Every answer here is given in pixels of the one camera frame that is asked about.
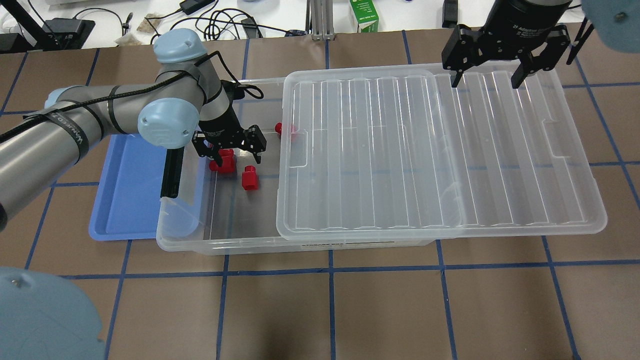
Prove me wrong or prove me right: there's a black device on table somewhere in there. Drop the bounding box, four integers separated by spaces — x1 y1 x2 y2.
441 0 458 28

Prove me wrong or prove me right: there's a clear plastic box lid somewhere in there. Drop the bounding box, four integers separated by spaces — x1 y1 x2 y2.
276 61 608 244

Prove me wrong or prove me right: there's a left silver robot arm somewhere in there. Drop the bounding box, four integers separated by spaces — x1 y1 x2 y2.
0 28 267 360

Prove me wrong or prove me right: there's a black power adapter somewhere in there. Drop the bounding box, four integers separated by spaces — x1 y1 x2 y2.
179 0 216 15

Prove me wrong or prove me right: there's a blue plastic tray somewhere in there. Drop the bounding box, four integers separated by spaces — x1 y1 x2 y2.
88 116 211 242

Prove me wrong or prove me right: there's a red block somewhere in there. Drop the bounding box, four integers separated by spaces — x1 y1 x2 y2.
241 165 259 192
274 121 298 137
218 148 234 158
208 157 236 174

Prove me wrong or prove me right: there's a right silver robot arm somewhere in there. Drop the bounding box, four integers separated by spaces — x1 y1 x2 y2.
441 0 640 89

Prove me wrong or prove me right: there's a green white carton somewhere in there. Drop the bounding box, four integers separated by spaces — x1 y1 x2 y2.
348 0 380 34

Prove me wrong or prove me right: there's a black cable bundle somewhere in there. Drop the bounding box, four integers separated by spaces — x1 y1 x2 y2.
150 7 306 45

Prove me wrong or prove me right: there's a black box handle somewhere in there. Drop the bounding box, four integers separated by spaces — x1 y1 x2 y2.
160 147 185 199

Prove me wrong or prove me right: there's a clear plastic storage box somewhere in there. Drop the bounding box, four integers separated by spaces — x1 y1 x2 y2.
155 77 431 256

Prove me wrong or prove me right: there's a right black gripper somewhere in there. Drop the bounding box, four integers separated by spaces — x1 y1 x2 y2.
441 0 571 90

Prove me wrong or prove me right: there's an aluminium frame post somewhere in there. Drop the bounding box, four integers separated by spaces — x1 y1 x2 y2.
306 0 335 41

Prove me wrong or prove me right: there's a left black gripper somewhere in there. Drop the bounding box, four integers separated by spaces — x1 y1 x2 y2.
191 112 266 169

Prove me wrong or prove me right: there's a black stand base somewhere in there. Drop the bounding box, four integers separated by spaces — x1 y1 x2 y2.
0 0 96 53

